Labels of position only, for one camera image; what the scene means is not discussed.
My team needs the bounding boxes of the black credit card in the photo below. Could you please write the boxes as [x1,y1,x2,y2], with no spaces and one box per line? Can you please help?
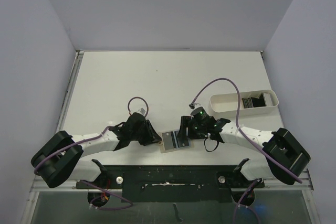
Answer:
[162,131,176,151]
[177,139,190,148]

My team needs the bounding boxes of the beige card holder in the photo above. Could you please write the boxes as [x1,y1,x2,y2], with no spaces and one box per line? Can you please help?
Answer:
[159,130,194,153]

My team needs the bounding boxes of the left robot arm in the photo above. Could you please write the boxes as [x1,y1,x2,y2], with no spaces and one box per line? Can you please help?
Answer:
[30,112,162,188]

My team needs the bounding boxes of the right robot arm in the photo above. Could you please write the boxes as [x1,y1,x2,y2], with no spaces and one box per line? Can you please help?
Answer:
[176,107,311,187]

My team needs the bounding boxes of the black cards in tray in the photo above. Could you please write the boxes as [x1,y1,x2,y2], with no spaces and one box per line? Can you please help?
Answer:
[242,95,265,109]

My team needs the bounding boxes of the white plastic tray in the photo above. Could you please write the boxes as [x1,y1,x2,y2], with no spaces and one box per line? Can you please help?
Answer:
[208,90,279,119]

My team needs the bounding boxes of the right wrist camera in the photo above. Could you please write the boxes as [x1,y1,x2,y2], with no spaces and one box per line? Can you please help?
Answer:
[188,103,201,110]

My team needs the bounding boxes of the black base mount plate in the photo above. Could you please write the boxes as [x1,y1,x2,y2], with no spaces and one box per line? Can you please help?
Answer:
[93,165,251,203]

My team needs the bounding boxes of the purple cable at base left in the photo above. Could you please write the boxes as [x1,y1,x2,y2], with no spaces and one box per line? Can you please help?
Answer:
[78,179,134,211]

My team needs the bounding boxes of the purple cable at base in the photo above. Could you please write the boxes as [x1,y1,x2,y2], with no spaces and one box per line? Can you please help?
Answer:
[78,179,134,211]
[233,178,262,224]

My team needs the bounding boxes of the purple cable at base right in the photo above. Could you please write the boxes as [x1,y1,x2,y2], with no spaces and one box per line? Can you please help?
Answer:
[233,178,262,224]

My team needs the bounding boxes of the aluminium table frame rail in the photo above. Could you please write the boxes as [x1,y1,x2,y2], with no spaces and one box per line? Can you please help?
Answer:
[55,50,85,133]

